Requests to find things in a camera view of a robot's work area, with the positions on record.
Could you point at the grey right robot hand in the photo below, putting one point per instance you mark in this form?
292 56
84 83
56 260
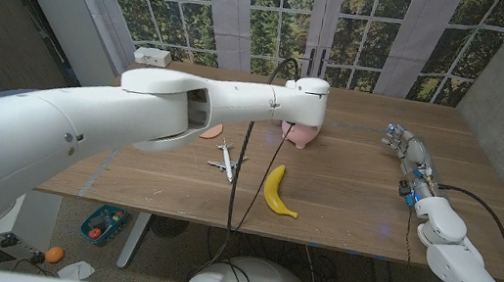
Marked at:
413 151

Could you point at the pink plastic piggy bank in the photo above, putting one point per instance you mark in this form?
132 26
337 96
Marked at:
302 135

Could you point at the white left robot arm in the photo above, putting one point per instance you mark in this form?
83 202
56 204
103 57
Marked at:
88 113

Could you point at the yellow banana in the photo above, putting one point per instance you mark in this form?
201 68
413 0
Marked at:
273 188

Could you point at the grey toy plane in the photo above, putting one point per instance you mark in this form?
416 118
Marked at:
227 162

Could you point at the teal toy box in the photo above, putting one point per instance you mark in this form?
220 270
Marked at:
103 225

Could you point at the printed window backdrop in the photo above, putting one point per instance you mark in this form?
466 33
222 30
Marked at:
371 29

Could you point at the pink round plate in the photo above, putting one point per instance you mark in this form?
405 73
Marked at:
213 132

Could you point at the dark round floor fan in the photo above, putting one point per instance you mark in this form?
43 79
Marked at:
165 228

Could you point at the white rectangular box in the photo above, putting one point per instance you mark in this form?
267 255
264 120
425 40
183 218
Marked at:
152 56

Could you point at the white table leg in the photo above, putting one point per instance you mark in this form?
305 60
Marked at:
134 243

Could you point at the white crumpled tissue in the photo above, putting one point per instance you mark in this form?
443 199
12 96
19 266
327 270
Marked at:
76 270

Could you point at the orange ball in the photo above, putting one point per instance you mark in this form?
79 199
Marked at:
54 254

